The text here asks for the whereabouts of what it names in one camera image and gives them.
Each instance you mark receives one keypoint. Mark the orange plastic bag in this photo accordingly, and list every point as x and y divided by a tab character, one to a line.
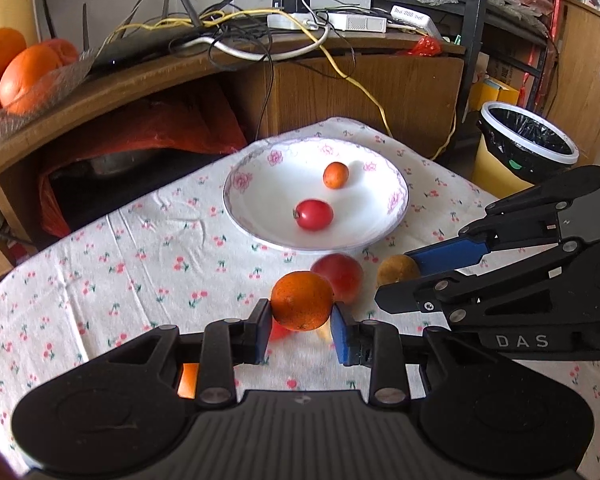
155	130

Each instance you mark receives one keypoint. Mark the small orange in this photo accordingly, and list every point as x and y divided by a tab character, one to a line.
302	301

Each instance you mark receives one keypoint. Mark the white rectangular device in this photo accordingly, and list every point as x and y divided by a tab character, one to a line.
360	22

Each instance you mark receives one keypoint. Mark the black shelf rack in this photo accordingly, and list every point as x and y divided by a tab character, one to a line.
472	35

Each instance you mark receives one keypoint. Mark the white floral bowl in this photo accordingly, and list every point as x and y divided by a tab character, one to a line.
280	200

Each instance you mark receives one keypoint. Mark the cherry print tablecloth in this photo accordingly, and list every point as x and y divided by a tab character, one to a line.
130	260

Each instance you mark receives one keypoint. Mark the wooden cabinet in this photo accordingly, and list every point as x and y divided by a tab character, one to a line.
585	70

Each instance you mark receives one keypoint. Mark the white power strip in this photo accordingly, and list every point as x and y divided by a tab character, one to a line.
290	22

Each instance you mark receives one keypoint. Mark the white modem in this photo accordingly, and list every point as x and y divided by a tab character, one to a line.
415	19

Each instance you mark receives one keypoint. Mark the black power adapter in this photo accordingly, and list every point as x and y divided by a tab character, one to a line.
290	3

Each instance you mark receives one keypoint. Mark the yellow box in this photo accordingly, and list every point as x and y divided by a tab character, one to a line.
495	95

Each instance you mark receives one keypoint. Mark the red cherry tomato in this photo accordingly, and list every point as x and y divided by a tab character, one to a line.
313	214

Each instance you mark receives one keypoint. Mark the black router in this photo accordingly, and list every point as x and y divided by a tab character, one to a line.
145	47

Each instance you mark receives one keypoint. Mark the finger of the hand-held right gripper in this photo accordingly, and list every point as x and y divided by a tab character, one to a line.
450	256
430	294

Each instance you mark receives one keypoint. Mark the red apple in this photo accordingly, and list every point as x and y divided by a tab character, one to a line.
341	272

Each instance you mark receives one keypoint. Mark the wooden desk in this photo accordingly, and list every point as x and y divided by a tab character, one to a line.
405	90

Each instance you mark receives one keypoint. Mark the brown kiwi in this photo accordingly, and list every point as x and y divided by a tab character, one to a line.
396	270

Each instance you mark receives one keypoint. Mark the orange cherry tomato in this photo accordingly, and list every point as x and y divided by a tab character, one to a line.
336	175

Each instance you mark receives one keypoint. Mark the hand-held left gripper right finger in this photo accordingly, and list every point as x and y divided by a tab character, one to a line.
340	337

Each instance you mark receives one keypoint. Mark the trash bin with black bag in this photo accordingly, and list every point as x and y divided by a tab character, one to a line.
525	150

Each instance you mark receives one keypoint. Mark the red plastic bag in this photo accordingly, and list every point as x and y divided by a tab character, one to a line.
424	46

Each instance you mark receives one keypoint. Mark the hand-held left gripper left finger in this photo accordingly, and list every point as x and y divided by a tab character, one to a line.
263	332

